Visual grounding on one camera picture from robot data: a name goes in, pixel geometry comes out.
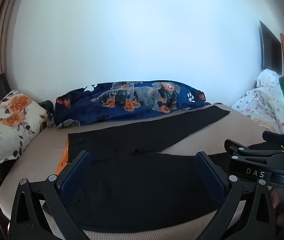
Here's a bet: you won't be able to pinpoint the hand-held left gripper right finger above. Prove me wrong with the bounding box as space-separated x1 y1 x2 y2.
194 151 277 240

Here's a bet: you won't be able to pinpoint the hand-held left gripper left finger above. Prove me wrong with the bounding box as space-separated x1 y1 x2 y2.
9 151 92 240

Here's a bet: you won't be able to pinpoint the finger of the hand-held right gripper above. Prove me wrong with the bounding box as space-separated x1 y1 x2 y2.
224 139 284 155
230 154 284 166

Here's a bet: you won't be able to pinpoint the black pants with orange lining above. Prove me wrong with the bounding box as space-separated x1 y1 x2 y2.
66 105 284 233

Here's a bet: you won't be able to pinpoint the white dotted bedding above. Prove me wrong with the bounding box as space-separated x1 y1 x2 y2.
230 69 284 134

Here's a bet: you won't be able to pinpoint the bed with beige sheet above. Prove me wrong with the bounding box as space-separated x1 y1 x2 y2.
0 102 284 240

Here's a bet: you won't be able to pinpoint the blue dog print blanket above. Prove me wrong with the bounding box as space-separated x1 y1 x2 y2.
53 80 211 129

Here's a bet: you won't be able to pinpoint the dark cloth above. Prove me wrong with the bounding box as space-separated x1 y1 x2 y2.
38 100 55 114

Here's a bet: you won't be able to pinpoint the floral pillow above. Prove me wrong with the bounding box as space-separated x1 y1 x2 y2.
0 90 49 181

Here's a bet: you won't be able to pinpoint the wall television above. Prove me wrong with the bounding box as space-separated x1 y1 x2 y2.
259 19 282 75

